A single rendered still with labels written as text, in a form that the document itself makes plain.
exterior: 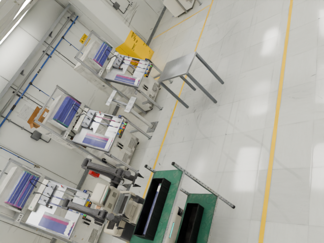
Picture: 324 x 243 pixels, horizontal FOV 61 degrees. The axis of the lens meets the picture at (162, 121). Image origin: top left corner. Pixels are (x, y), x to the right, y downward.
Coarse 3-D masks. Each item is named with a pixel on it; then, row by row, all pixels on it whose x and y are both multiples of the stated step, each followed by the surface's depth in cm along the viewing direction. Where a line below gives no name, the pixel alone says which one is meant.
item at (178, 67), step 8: (184, 56) 456; (192, 56) 435; (200, 56) 444; (168, 64) 482; (176, 64) 460; (184, 64) 440; (168, 72) 464; (176, 72) 443; (184, 72) 425; (160, 80) 469; (184, 80) 512; (192, 80) 430; (168, 88) 483; (192, 88) 525; (200, 88) 441; (176, 96) 494; (208, 96) 452; (184, 104) 505
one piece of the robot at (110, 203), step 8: (112, 184) 306; (112, 192) 300; (112, 200) 299; (96, 208) 296; (104, 208) 290; (112, 208) 298; (128, 208) 314; (136, 208) 319; (128, 216) 309; (136, 216) 313
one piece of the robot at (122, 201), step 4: (120, 196) 304; (124, 196) 307; (128, 196) 302; (132, 196) 310; (120, 200) 303; (124, 200) 303; (128, 200) 300; (116, 204) 299; (120, 204) 302; (124, 204) 299; (116, 208) 298; (120, 208) 300; (124, 208) 295; (116, 212) 297; (120, 212) 296; (124, 212) 297; (124, 220) 304; (128, 220) 298
